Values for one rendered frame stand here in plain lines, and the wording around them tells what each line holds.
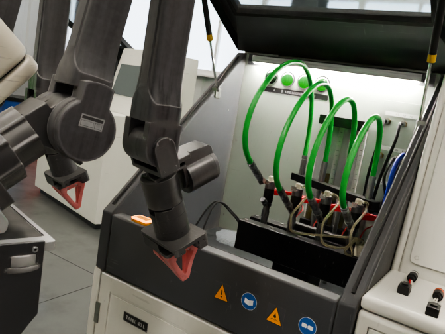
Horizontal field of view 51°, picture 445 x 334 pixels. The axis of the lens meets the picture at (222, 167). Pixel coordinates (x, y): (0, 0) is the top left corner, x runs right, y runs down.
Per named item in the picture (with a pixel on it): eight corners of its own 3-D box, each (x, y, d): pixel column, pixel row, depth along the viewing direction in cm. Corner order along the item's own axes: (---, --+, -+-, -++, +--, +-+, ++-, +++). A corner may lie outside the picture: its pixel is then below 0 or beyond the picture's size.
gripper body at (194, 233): (173, 221, 82) (163, 184, 79) (209, 241, 75) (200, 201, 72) (142, 238, 79) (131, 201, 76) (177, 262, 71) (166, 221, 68)
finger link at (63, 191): (81, 197, 117) (70, 163, 113) (95, 205, 111) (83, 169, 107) (56, 209, 113) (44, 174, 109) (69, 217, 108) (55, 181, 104)
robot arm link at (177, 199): (131, 171, 72) (151, 181, 67) (167, 154, 75) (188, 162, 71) (142, 210, 75) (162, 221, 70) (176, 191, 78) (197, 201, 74)
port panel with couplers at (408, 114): (359, 203, 138) (381, 99, 133) (362, 202, 141) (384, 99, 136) (404, 215, 131) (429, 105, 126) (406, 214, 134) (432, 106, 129)
